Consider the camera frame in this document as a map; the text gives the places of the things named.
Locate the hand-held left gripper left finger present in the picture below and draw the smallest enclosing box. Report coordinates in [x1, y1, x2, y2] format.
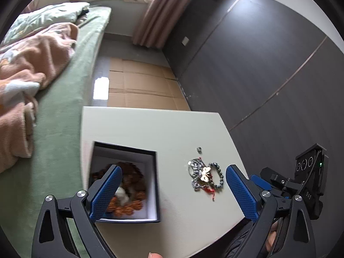
[32, 164, 123, 258]

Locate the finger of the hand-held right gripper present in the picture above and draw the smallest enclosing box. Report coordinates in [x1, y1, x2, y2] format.
[250, 174, 272, 192]

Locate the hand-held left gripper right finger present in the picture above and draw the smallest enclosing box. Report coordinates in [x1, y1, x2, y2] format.
[226, 164, 319, 258]

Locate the dark bead bracelet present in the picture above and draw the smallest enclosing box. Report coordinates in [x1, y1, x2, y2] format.
[207, 162, 225, 192]

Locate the red string bracelet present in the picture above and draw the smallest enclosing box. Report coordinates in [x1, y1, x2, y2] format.
[203, 187, 217, 201]

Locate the wooden butterfly pendant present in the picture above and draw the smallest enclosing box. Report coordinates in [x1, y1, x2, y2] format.
[198, 167, 213, 182]

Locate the black jewelry box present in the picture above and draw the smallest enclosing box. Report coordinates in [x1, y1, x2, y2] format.
[87, 140, 162, 223]

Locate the silver metal bracelet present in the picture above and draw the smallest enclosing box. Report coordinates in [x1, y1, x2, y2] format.
[187, 159, 206, 192]

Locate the person's right hand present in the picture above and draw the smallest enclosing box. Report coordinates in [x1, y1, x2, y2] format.
[265, 222, 279, 251]

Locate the white stone pendant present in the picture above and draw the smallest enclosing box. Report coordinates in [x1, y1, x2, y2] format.
[114, 187, 130, 205]

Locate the white low table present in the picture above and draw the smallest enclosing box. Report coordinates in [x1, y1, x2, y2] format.
[80, 106, 251, 258]

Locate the bed with green sheet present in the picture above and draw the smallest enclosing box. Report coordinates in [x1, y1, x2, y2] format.
[0, 5, 112, 258]

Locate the flattened cardboard sheet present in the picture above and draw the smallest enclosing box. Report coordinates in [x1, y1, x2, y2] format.
[107, 57, 191, 111]

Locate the pink fleece blanket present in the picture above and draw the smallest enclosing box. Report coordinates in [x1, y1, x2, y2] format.
[0, 22, 79, 158]

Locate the dark cloth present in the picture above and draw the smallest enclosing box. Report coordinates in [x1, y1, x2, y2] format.
[77, 9, 90, 24]

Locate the light floral quilt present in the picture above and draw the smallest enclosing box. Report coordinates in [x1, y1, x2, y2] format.
[0, 2, 90, 47]

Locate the pink curtain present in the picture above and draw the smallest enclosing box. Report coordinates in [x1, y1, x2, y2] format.
[132, 0, 206, 49]

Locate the orange bead bracelet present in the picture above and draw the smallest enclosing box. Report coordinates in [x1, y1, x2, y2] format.
[106, 193, 143, 217]

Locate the brown bead bracelet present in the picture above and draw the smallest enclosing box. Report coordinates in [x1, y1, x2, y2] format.
[91, 162, 147, 202]

